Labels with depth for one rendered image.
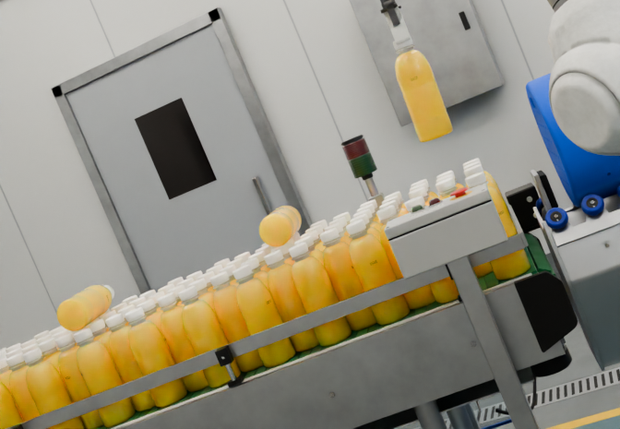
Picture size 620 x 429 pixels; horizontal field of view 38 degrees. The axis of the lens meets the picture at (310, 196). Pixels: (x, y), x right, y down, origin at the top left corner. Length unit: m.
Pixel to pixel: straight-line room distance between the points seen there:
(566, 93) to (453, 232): 0.58
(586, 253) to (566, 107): 0.79
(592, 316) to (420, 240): 0.45
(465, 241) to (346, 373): 0.39
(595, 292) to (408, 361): 0.40
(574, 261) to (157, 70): 4.14
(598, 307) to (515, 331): 0.21
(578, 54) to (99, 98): 4.94
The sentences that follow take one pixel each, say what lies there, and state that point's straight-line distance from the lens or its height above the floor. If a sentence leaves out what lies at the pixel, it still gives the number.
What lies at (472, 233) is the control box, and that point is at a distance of 1.64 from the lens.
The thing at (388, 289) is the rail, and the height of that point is 0.97.
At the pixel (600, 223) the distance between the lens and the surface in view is 1.89.
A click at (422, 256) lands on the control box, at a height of 1.03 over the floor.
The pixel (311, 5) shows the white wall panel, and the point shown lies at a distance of 5.41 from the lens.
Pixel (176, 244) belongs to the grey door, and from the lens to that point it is 5.80.
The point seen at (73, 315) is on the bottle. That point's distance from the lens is 2.07.
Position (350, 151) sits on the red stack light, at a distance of 2.31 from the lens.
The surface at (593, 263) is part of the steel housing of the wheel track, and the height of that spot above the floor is 0.86.
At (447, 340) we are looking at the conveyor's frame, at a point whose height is 0.84.
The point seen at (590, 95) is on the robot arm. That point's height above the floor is 1.23.
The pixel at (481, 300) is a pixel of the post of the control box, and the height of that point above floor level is 0.91.
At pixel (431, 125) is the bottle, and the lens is 1.83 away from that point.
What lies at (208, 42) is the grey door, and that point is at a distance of 5.56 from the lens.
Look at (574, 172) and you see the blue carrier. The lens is 1.85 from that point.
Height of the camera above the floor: 1.31
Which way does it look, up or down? 4 degrees down
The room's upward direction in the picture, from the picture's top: 23 degrees counter-clockwise
